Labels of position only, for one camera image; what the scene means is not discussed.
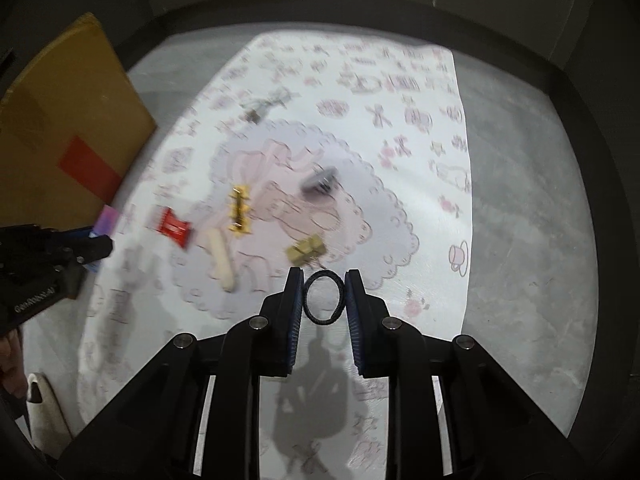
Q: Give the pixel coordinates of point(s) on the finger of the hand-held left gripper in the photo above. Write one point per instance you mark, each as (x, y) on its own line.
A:
(92, 247)

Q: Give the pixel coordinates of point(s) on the brown cardboard box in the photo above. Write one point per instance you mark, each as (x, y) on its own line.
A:
(75, 110)

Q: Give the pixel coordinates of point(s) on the person's left hand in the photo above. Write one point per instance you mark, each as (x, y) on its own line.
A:
(10, 365)

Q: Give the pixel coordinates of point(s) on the white slipper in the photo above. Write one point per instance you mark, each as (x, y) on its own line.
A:
(47, 420)

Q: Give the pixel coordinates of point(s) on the red snack packet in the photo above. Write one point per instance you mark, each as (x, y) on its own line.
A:
(170, 225)

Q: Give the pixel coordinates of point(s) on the small olive gold box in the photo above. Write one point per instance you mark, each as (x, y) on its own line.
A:
(305, 250)

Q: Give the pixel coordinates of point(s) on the small purple pink object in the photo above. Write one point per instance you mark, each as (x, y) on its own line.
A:
(107, 219)

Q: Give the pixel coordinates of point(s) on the grey black round object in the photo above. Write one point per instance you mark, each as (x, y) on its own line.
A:
(317, 182)

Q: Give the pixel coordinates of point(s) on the cream white stick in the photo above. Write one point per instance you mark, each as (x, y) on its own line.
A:
(221, 260)

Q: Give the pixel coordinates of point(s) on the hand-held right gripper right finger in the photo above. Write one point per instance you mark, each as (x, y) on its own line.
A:
(354, 312)

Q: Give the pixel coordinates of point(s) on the grey metal clip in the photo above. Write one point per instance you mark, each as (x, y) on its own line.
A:
(260, 105)

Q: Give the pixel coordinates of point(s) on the white pink printed mat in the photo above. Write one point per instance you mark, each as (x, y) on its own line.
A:
(400, 160)

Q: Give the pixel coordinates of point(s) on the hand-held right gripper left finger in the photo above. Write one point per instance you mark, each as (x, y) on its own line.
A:
(295, 312)

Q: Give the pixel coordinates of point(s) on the gold hair clip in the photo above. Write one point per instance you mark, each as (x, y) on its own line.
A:
(240, 210)

